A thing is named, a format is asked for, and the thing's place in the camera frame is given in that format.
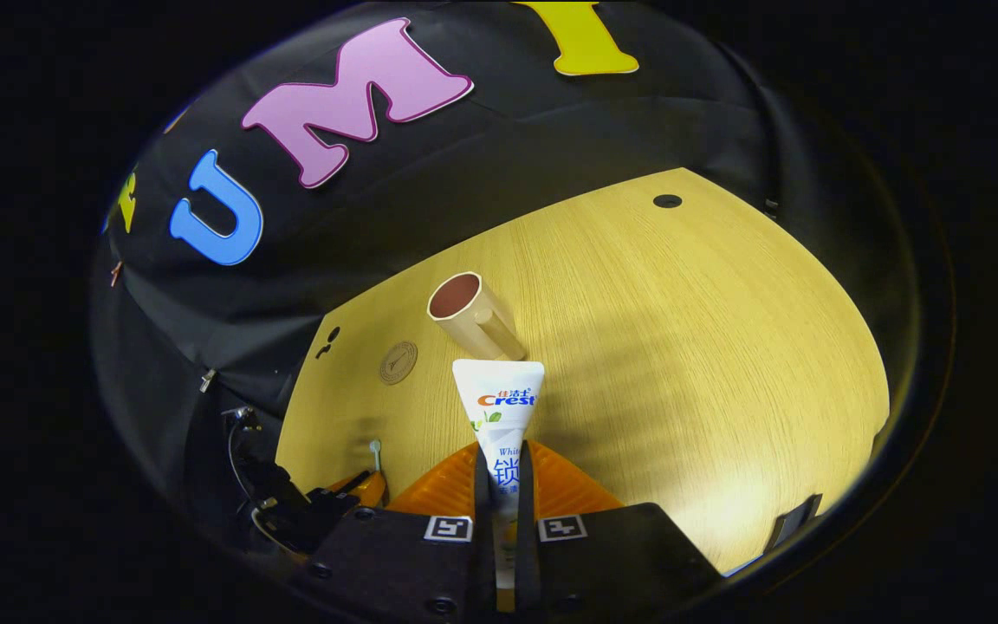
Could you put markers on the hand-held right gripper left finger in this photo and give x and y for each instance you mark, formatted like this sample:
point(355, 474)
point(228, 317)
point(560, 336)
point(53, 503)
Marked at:
point(483, 546)

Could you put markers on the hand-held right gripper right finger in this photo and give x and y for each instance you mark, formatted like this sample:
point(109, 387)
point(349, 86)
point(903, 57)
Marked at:
point(527, 546)

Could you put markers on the white toothbrush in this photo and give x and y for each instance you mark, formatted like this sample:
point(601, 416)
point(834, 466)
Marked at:
point(375, 447)

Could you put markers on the black desk edge clamp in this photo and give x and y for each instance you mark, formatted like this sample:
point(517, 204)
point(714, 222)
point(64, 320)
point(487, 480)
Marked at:
point(796, 518)

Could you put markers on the beige cup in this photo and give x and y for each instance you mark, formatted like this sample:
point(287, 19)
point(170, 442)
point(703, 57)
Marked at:
point(482, 325)

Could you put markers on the large black desk grommet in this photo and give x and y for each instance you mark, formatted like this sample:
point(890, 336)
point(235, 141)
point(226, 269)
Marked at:
point(667, 201)

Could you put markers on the white toothpaste tube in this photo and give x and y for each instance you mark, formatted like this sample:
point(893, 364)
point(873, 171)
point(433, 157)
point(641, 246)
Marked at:
point(499, 390)

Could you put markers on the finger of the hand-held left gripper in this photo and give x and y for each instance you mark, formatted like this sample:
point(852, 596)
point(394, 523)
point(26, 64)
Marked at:
point(369, 490)

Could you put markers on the black backdrop cloth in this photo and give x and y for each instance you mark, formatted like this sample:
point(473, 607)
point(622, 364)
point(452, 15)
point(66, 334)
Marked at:
point(464, 173)

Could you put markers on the silver backdrop clip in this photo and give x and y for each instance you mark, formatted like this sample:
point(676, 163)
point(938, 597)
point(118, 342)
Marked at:
point(207, 380)

